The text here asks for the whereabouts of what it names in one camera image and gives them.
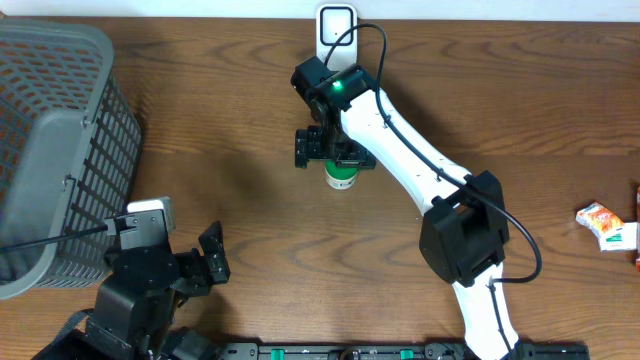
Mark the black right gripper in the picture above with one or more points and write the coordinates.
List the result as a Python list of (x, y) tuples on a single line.
[(309, 147)]

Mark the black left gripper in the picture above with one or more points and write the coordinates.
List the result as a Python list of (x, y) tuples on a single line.
[(198, 280)]

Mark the green lid jar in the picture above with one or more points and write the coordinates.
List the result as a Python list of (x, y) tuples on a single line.
[(340, 178)]

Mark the small orange white box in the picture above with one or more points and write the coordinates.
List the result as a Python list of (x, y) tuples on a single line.
[(600, 220)]

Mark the white green box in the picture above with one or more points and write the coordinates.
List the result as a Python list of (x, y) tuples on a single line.
[(622, 238)]

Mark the orange snack bar wrapper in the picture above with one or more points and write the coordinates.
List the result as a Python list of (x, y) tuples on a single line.
[(637, 259)]

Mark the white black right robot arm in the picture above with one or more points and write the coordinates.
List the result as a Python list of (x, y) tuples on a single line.
[(463, 232)]

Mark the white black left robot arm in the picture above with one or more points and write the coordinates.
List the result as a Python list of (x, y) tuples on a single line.
[(136, 304)]

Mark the grey plastic mesh basket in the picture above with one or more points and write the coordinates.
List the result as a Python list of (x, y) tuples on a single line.
[(70, 147)]

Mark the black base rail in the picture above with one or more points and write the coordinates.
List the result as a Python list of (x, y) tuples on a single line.
[(189, 345)]

